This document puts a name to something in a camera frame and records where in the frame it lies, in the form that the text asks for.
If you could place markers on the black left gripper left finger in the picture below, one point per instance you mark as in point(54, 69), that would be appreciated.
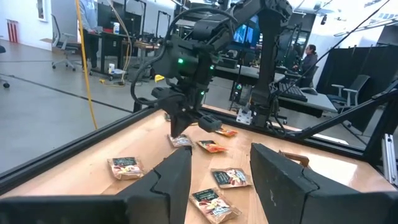
point(124, 208)

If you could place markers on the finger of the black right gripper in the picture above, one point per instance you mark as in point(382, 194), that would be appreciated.
point(175, 105)
point(208, 123)

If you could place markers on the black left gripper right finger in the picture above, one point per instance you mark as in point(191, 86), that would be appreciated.
point(295, 202)

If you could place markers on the orange mango tea bag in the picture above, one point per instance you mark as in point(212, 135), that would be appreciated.
point(211, 147)
point(227, 132)

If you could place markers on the beige vanilla tea bag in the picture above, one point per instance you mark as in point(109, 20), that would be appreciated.
point(182, 141)
point(126, 168)
point(231, 178)
point(214, 205)

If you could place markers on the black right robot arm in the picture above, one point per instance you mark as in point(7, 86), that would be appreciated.
point(269, 62)

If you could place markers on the yellow gripper tag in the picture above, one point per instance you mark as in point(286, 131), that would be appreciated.
point(159, 78)

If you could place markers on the white power adapter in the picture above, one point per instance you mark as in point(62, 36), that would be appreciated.
point(244, 116)

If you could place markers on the black office desk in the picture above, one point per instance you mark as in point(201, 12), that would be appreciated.
point(109, 46)
point(248, 73)

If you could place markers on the large display screen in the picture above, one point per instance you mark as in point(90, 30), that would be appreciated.
point(245, 31)

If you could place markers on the small white can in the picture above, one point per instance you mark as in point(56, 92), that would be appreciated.
point(116, 28)

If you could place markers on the black keyboard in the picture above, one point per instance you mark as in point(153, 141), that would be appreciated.
point(292, 91)

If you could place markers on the gray office desk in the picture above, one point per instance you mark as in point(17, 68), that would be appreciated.
point(311, 104)

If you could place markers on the silver aluminium extrusion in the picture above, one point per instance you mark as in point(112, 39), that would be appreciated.
point(390, 158)

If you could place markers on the black office chair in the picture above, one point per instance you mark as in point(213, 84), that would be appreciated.
point(351, 90)

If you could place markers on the gray office chair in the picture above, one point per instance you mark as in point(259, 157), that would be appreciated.
point(63, 43)

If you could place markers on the cardboard box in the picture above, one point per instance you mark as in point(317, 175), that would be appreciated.
point(46, 40)

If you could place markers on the black room partition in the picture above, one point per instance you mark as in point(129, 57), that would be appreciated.
point(351, 62)

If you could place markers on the red striped panel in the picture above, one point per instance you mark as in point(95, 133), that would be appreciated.
point(12, 31)

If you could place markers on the black table frame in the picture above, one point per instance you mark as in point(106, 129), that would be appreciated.
point(77, 146)

